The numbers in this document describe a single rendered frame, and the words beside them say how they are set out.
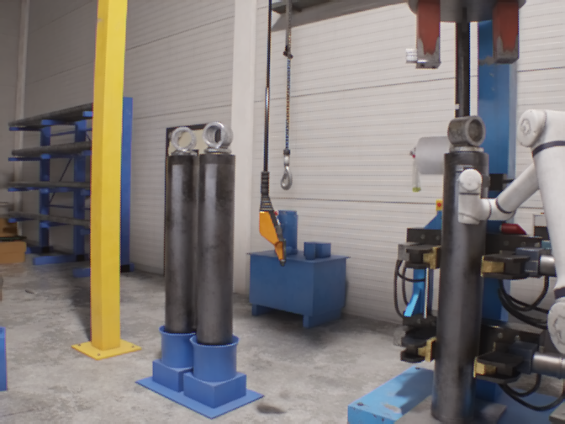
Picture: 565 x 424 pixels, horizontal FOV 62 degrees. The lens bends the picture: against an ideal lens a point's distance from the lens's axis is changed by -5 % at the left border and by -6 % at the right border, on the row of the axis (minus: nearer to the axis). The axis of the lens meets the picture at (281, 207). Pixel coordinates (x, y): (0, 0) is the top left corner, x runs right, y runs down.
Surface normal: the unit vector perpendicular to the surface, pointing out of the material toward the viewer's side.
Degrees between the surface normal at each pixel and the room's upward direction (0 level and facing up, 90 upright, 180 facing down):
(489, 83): 90
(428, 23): 90
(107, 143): 90
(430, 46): 90
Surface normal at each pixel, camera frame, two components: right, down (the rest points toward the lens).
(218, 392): 0.77, 0.04
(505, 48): -0.16, 0.03
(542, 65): -0.64, 0.01
